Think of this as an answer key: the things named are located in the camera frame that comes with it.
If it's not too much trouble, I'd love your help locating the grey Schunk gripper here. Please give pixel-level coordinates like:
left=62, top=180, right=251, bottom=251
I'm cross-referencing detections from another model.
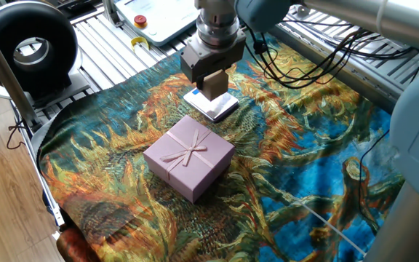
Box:
left=179, top=31, right=247, bottom=92

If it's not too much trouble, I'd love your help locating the light wooden block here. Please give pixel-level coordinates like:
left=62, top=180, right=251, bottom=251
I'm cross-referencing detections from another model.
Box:
left=201, top=69, right=230, bottom=102

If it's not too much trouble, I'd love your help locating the silver digital scale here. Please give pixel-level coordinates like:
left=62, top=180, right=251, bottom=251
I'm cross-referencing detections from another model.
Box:
left=183, top=87, right=240, bottom=124

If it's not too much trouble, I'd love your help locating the silver force torque sensor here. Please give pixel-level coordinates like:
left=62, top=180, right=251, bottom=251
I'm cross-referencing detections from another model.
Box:
left=194, top=7, right=240, bottom=50

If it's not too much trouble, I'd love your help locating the white teach pendant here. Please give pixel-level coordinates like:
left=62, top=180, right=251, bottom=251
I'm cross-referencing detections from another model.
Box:
left=114, top=0, right=201, bottom=47

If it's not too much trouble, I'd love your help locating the pink gift box with ribbon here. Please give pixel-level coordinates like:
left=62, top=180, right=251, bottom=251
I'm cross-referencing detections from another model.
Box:
left=143, top=114, right=236, bottom=205

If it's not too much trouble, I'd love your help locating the yellow tape piece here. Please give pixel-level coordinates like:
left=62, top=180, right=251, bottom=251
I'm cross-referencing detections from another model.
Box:
left=130, top=36, right=151, bottom=52

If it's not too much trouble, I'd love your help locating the sunflower painting cloth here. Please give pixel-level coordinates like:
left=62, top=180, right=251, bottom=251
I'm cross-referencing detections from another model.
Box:
left=36, top=34, right=407, bottom=262

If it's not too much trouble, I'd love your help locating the black keyboard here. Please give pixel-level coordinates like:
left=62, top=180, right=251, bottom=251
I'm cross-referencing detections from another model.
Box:
left=47, top=0, right=103, bottom=17

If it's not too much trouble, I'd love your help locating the black cable with green plug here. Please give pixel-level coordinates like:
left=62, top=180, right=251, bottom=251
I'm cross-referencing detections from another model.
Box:
left=243, top=20, right=419, bottom=90

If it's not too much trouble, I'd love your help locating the metal bracket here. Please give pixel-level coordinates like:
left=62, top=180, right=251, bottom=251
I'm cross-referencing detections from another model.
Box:
left=102, top=0, right=124, bottom=28

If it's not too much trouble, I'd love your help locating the aluminium rail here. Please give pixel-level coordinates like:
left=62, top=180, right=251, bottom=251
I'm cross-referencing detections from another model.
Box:
left=267, top=22, right=402, bottom=114

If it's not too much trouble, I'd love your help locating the thin black cable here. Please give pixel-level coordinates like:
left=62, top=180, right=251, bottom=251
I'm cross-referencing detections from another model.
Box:
left=357, top=129, right=391, bottom=223

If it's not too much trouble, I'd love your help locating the thin white cable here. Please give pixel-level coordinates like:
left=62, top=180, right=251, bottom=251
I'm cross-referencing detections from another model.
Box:
left=295, top=198, right=367, bottom=256

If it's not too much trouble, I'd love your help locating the black floor cable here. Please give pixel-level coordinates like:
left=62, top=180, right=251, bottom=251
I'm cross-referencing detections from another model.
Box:
left=5, top=122, right=28, bottom=151

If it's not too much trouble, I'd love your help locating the slanted aluminium post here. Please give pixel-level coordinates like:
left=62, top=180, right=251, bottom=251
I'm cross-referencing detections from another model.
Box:
left=0, top=10, right=42, bottom=129

